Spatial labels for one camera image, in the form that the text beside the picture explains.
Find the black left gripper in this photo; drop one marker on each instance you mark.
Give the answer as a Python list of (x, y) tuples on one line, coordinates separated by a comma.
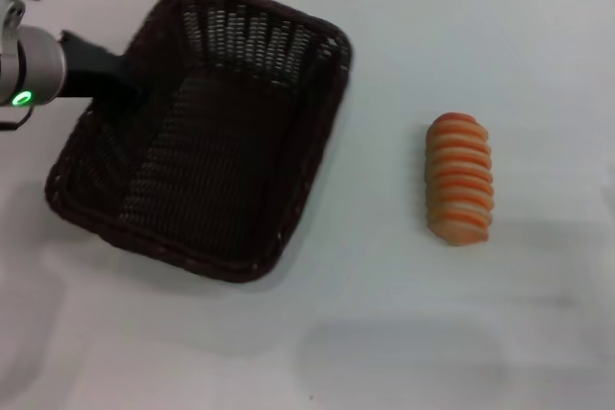
[(89, 69)]

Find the dark brown woven basket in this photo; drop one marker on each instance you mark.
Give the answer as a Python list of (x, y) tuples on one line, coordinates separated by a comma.
[(221, 165)]

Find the orange striped bread roll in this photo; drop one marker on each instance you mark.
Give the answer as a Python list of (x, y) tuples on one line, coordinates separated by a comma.
[(459, 179)]

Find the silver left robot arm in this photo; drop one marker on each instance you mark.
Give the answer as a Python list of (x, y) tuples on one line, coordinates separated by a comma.
[(38, 64)]

